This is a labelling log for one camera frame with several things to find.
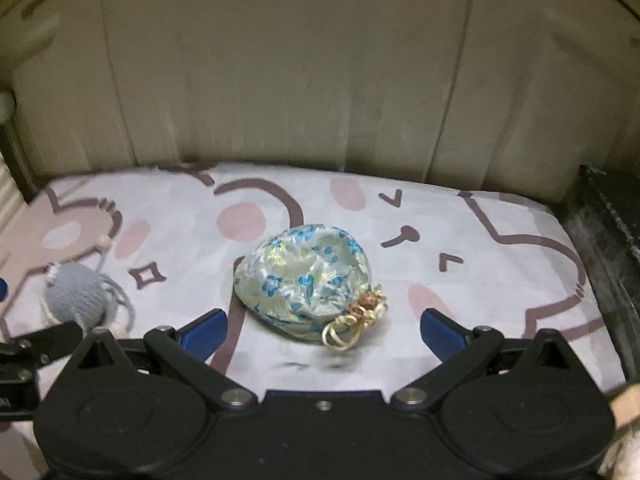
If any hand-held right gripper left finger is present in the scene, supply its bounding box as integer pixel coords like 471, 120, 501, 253
74, 308, 257, 413

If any metal cabinet handle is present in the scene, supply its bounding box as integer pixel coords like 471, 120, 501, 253
17, 0, 83, 23

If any white ribbed panel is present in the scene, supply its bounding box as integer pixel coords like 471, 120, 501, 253
0, 155, 26, 233

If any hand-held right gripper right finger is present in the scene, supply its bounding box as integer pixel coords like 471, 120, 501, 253
390, 308, 576, 412

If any floral satin drawstring pouch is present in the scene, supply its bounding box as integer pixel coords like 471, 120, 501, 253
234, 224, 388, 352

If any black padded bench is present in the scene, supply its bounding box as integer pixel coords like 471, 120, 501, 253
555, 162, 640, 396

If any printed blanket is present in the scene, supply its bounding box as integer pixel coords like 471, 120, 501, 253
0, 161, 626, 431

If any cream cabinet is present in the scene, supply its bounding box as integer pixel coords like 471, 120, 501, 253
0, 0, 640, 206

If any grey crochet mouse toy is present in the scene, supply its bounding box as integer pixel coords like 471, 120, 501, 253
42, 237, 137, 338

